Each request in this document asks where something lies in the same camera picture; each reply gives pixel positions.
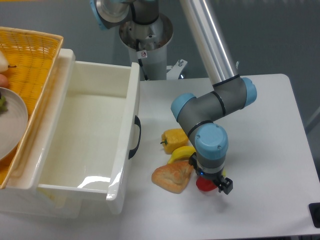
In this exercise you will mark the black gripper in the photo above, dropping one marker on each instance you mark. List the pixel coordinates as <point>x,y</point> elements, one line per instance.
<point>224,184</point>

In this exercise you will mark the red toy pepper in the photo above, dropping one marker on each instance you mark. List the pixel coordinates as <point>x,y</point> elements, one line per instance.
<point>205,185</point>

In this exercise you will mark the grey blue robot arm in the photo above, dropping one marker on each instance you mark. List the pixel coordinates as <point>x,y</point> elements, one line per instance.
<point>196,115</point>

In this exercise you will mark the yellow toy pepper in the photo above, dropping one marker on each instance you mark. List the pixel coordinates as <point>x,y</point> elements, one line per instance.
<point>172,139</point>

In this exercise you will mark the yellow toy banana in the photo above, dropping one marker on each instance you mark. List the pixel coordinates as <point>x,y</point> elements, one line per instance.
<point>181,153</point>

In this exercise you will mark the toy puff pastry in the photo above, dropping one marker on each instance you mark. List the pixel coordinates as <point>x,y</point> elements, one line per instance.
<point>173,177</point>

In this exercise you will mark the black object at table edge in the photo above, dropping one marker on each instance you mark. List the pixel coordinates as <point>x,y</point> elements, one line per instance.
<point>314,209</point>

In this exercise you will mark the white plastic drawer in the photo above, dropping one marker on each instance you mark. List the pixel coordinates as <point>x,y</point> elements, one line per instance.
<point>88,158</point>

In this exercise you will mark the white drawer cabinet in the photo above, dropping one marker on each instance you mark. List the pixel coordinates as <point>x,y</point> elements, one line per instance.
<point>22,193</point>

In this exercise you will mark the grey plate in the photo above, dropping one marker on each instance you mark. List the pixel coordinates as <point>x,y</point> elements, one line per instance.
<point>13,122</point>

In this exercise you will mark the yellow woven basket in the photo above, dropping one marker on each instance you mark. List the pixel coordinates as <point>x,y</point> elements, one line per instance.
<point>34,54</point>

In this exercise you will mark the green toy grapes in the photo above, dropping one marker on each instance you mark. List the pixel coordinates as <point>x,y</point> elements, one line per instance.
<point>3,107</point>

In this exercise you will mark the orange toy fruit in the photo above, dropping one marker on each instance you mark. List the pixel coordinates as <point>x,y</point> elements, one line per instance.
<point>4,82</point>

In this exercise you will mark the white toy pear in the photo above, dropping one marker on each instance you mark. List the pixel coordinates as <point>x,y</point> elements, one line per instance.
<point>4,64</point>

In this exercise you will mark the dark blue drawer handle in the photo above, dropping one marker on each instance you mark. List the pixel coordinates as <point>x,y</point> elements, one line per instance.
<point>137,133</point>

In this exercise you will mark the metal mounting bracket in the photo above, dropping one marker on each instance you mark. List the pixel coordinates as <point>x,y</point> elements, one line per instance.
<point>175,72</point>

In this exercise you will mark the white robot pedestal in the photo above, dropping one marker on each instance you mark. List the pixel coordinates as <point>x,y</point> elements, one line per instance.
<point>147,46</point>

